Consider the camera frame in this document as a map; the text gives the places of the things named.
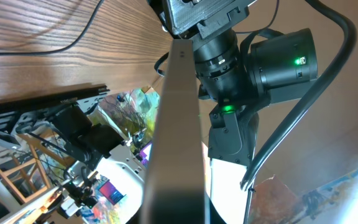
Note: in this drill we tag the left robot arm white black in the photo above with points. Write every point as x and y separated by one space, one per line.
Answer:
98 146

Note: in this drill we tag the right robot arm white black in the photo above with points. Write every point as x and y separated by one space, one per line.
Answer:
267 67

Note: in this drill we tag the wooden chair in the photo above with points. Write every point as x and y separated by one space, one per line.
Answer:
30 170

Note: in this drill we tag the smartphone with teal screen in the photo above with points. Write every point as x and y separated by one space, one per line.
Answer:
174 189

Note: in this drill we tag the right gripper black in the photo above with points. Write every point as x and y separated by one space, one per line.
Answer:
204 17

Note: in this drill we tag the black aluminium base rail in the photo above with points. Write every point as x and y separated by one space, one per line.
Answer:
11 111

